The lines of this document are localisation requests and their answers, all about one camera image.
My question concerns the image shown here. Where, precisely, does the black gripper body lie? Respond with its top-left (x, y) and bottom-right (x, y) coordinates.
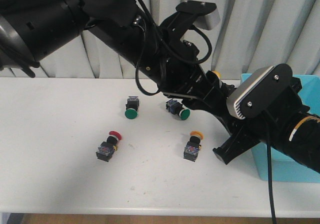
top-left (213, 77), bottom-right (310, 165)
top-left (149, 11), bottom-right (235, 119)

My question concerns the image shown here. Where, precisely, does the yellow push button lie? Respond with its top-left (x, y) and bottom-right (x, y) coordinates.
top-left (183, 130), bottom-right (204, 162)
top-left (207, 70), bottom-right (223, 88)

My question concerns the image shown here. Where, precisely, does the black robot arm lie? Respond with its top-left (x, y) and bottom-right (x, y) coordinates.
top-left (213, 77), bottom-right (320, 172)
top-left (0, 0), bottom-right (236, 121)

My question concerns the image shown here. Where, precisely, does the turquoise plastic box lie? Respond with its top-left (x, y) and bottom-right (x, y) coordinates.
top-left (251, 75), bottom-right (320, 183)

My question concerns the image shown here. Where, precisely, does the right green push button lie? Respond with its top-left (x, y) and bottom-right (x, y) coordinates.
top-left (165, 99), bottom-right (191, 121)

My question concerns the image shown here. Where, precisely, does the green push button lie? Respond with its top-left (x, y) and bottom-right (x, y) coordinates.
top-left (124, 96), bottom-right (140, 120)
top-left (165, 99), bottom-right (191, 121)

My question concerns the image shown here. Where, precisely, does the left green push button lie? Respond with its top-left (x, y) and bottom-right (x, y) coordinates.
top-left (124, 96), bottom-right (140, 120)

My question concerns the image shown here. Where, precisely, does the grey pleated curtain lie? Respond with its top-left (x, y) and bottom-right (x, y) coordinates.
top-left (34, 0), bottom-right (320, 80)

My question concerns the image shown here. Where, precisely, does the left red push button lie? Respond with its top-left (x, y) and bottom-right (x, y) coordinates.
top-left (95, 130), bottom-right (122, 162)

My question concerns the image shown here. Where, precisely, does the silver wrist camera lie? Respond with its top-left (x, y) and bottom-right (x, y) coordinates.
top-left (175, 0), bottom-right (221, 31)
top-left (226, 63), bottom-right (293, 120)

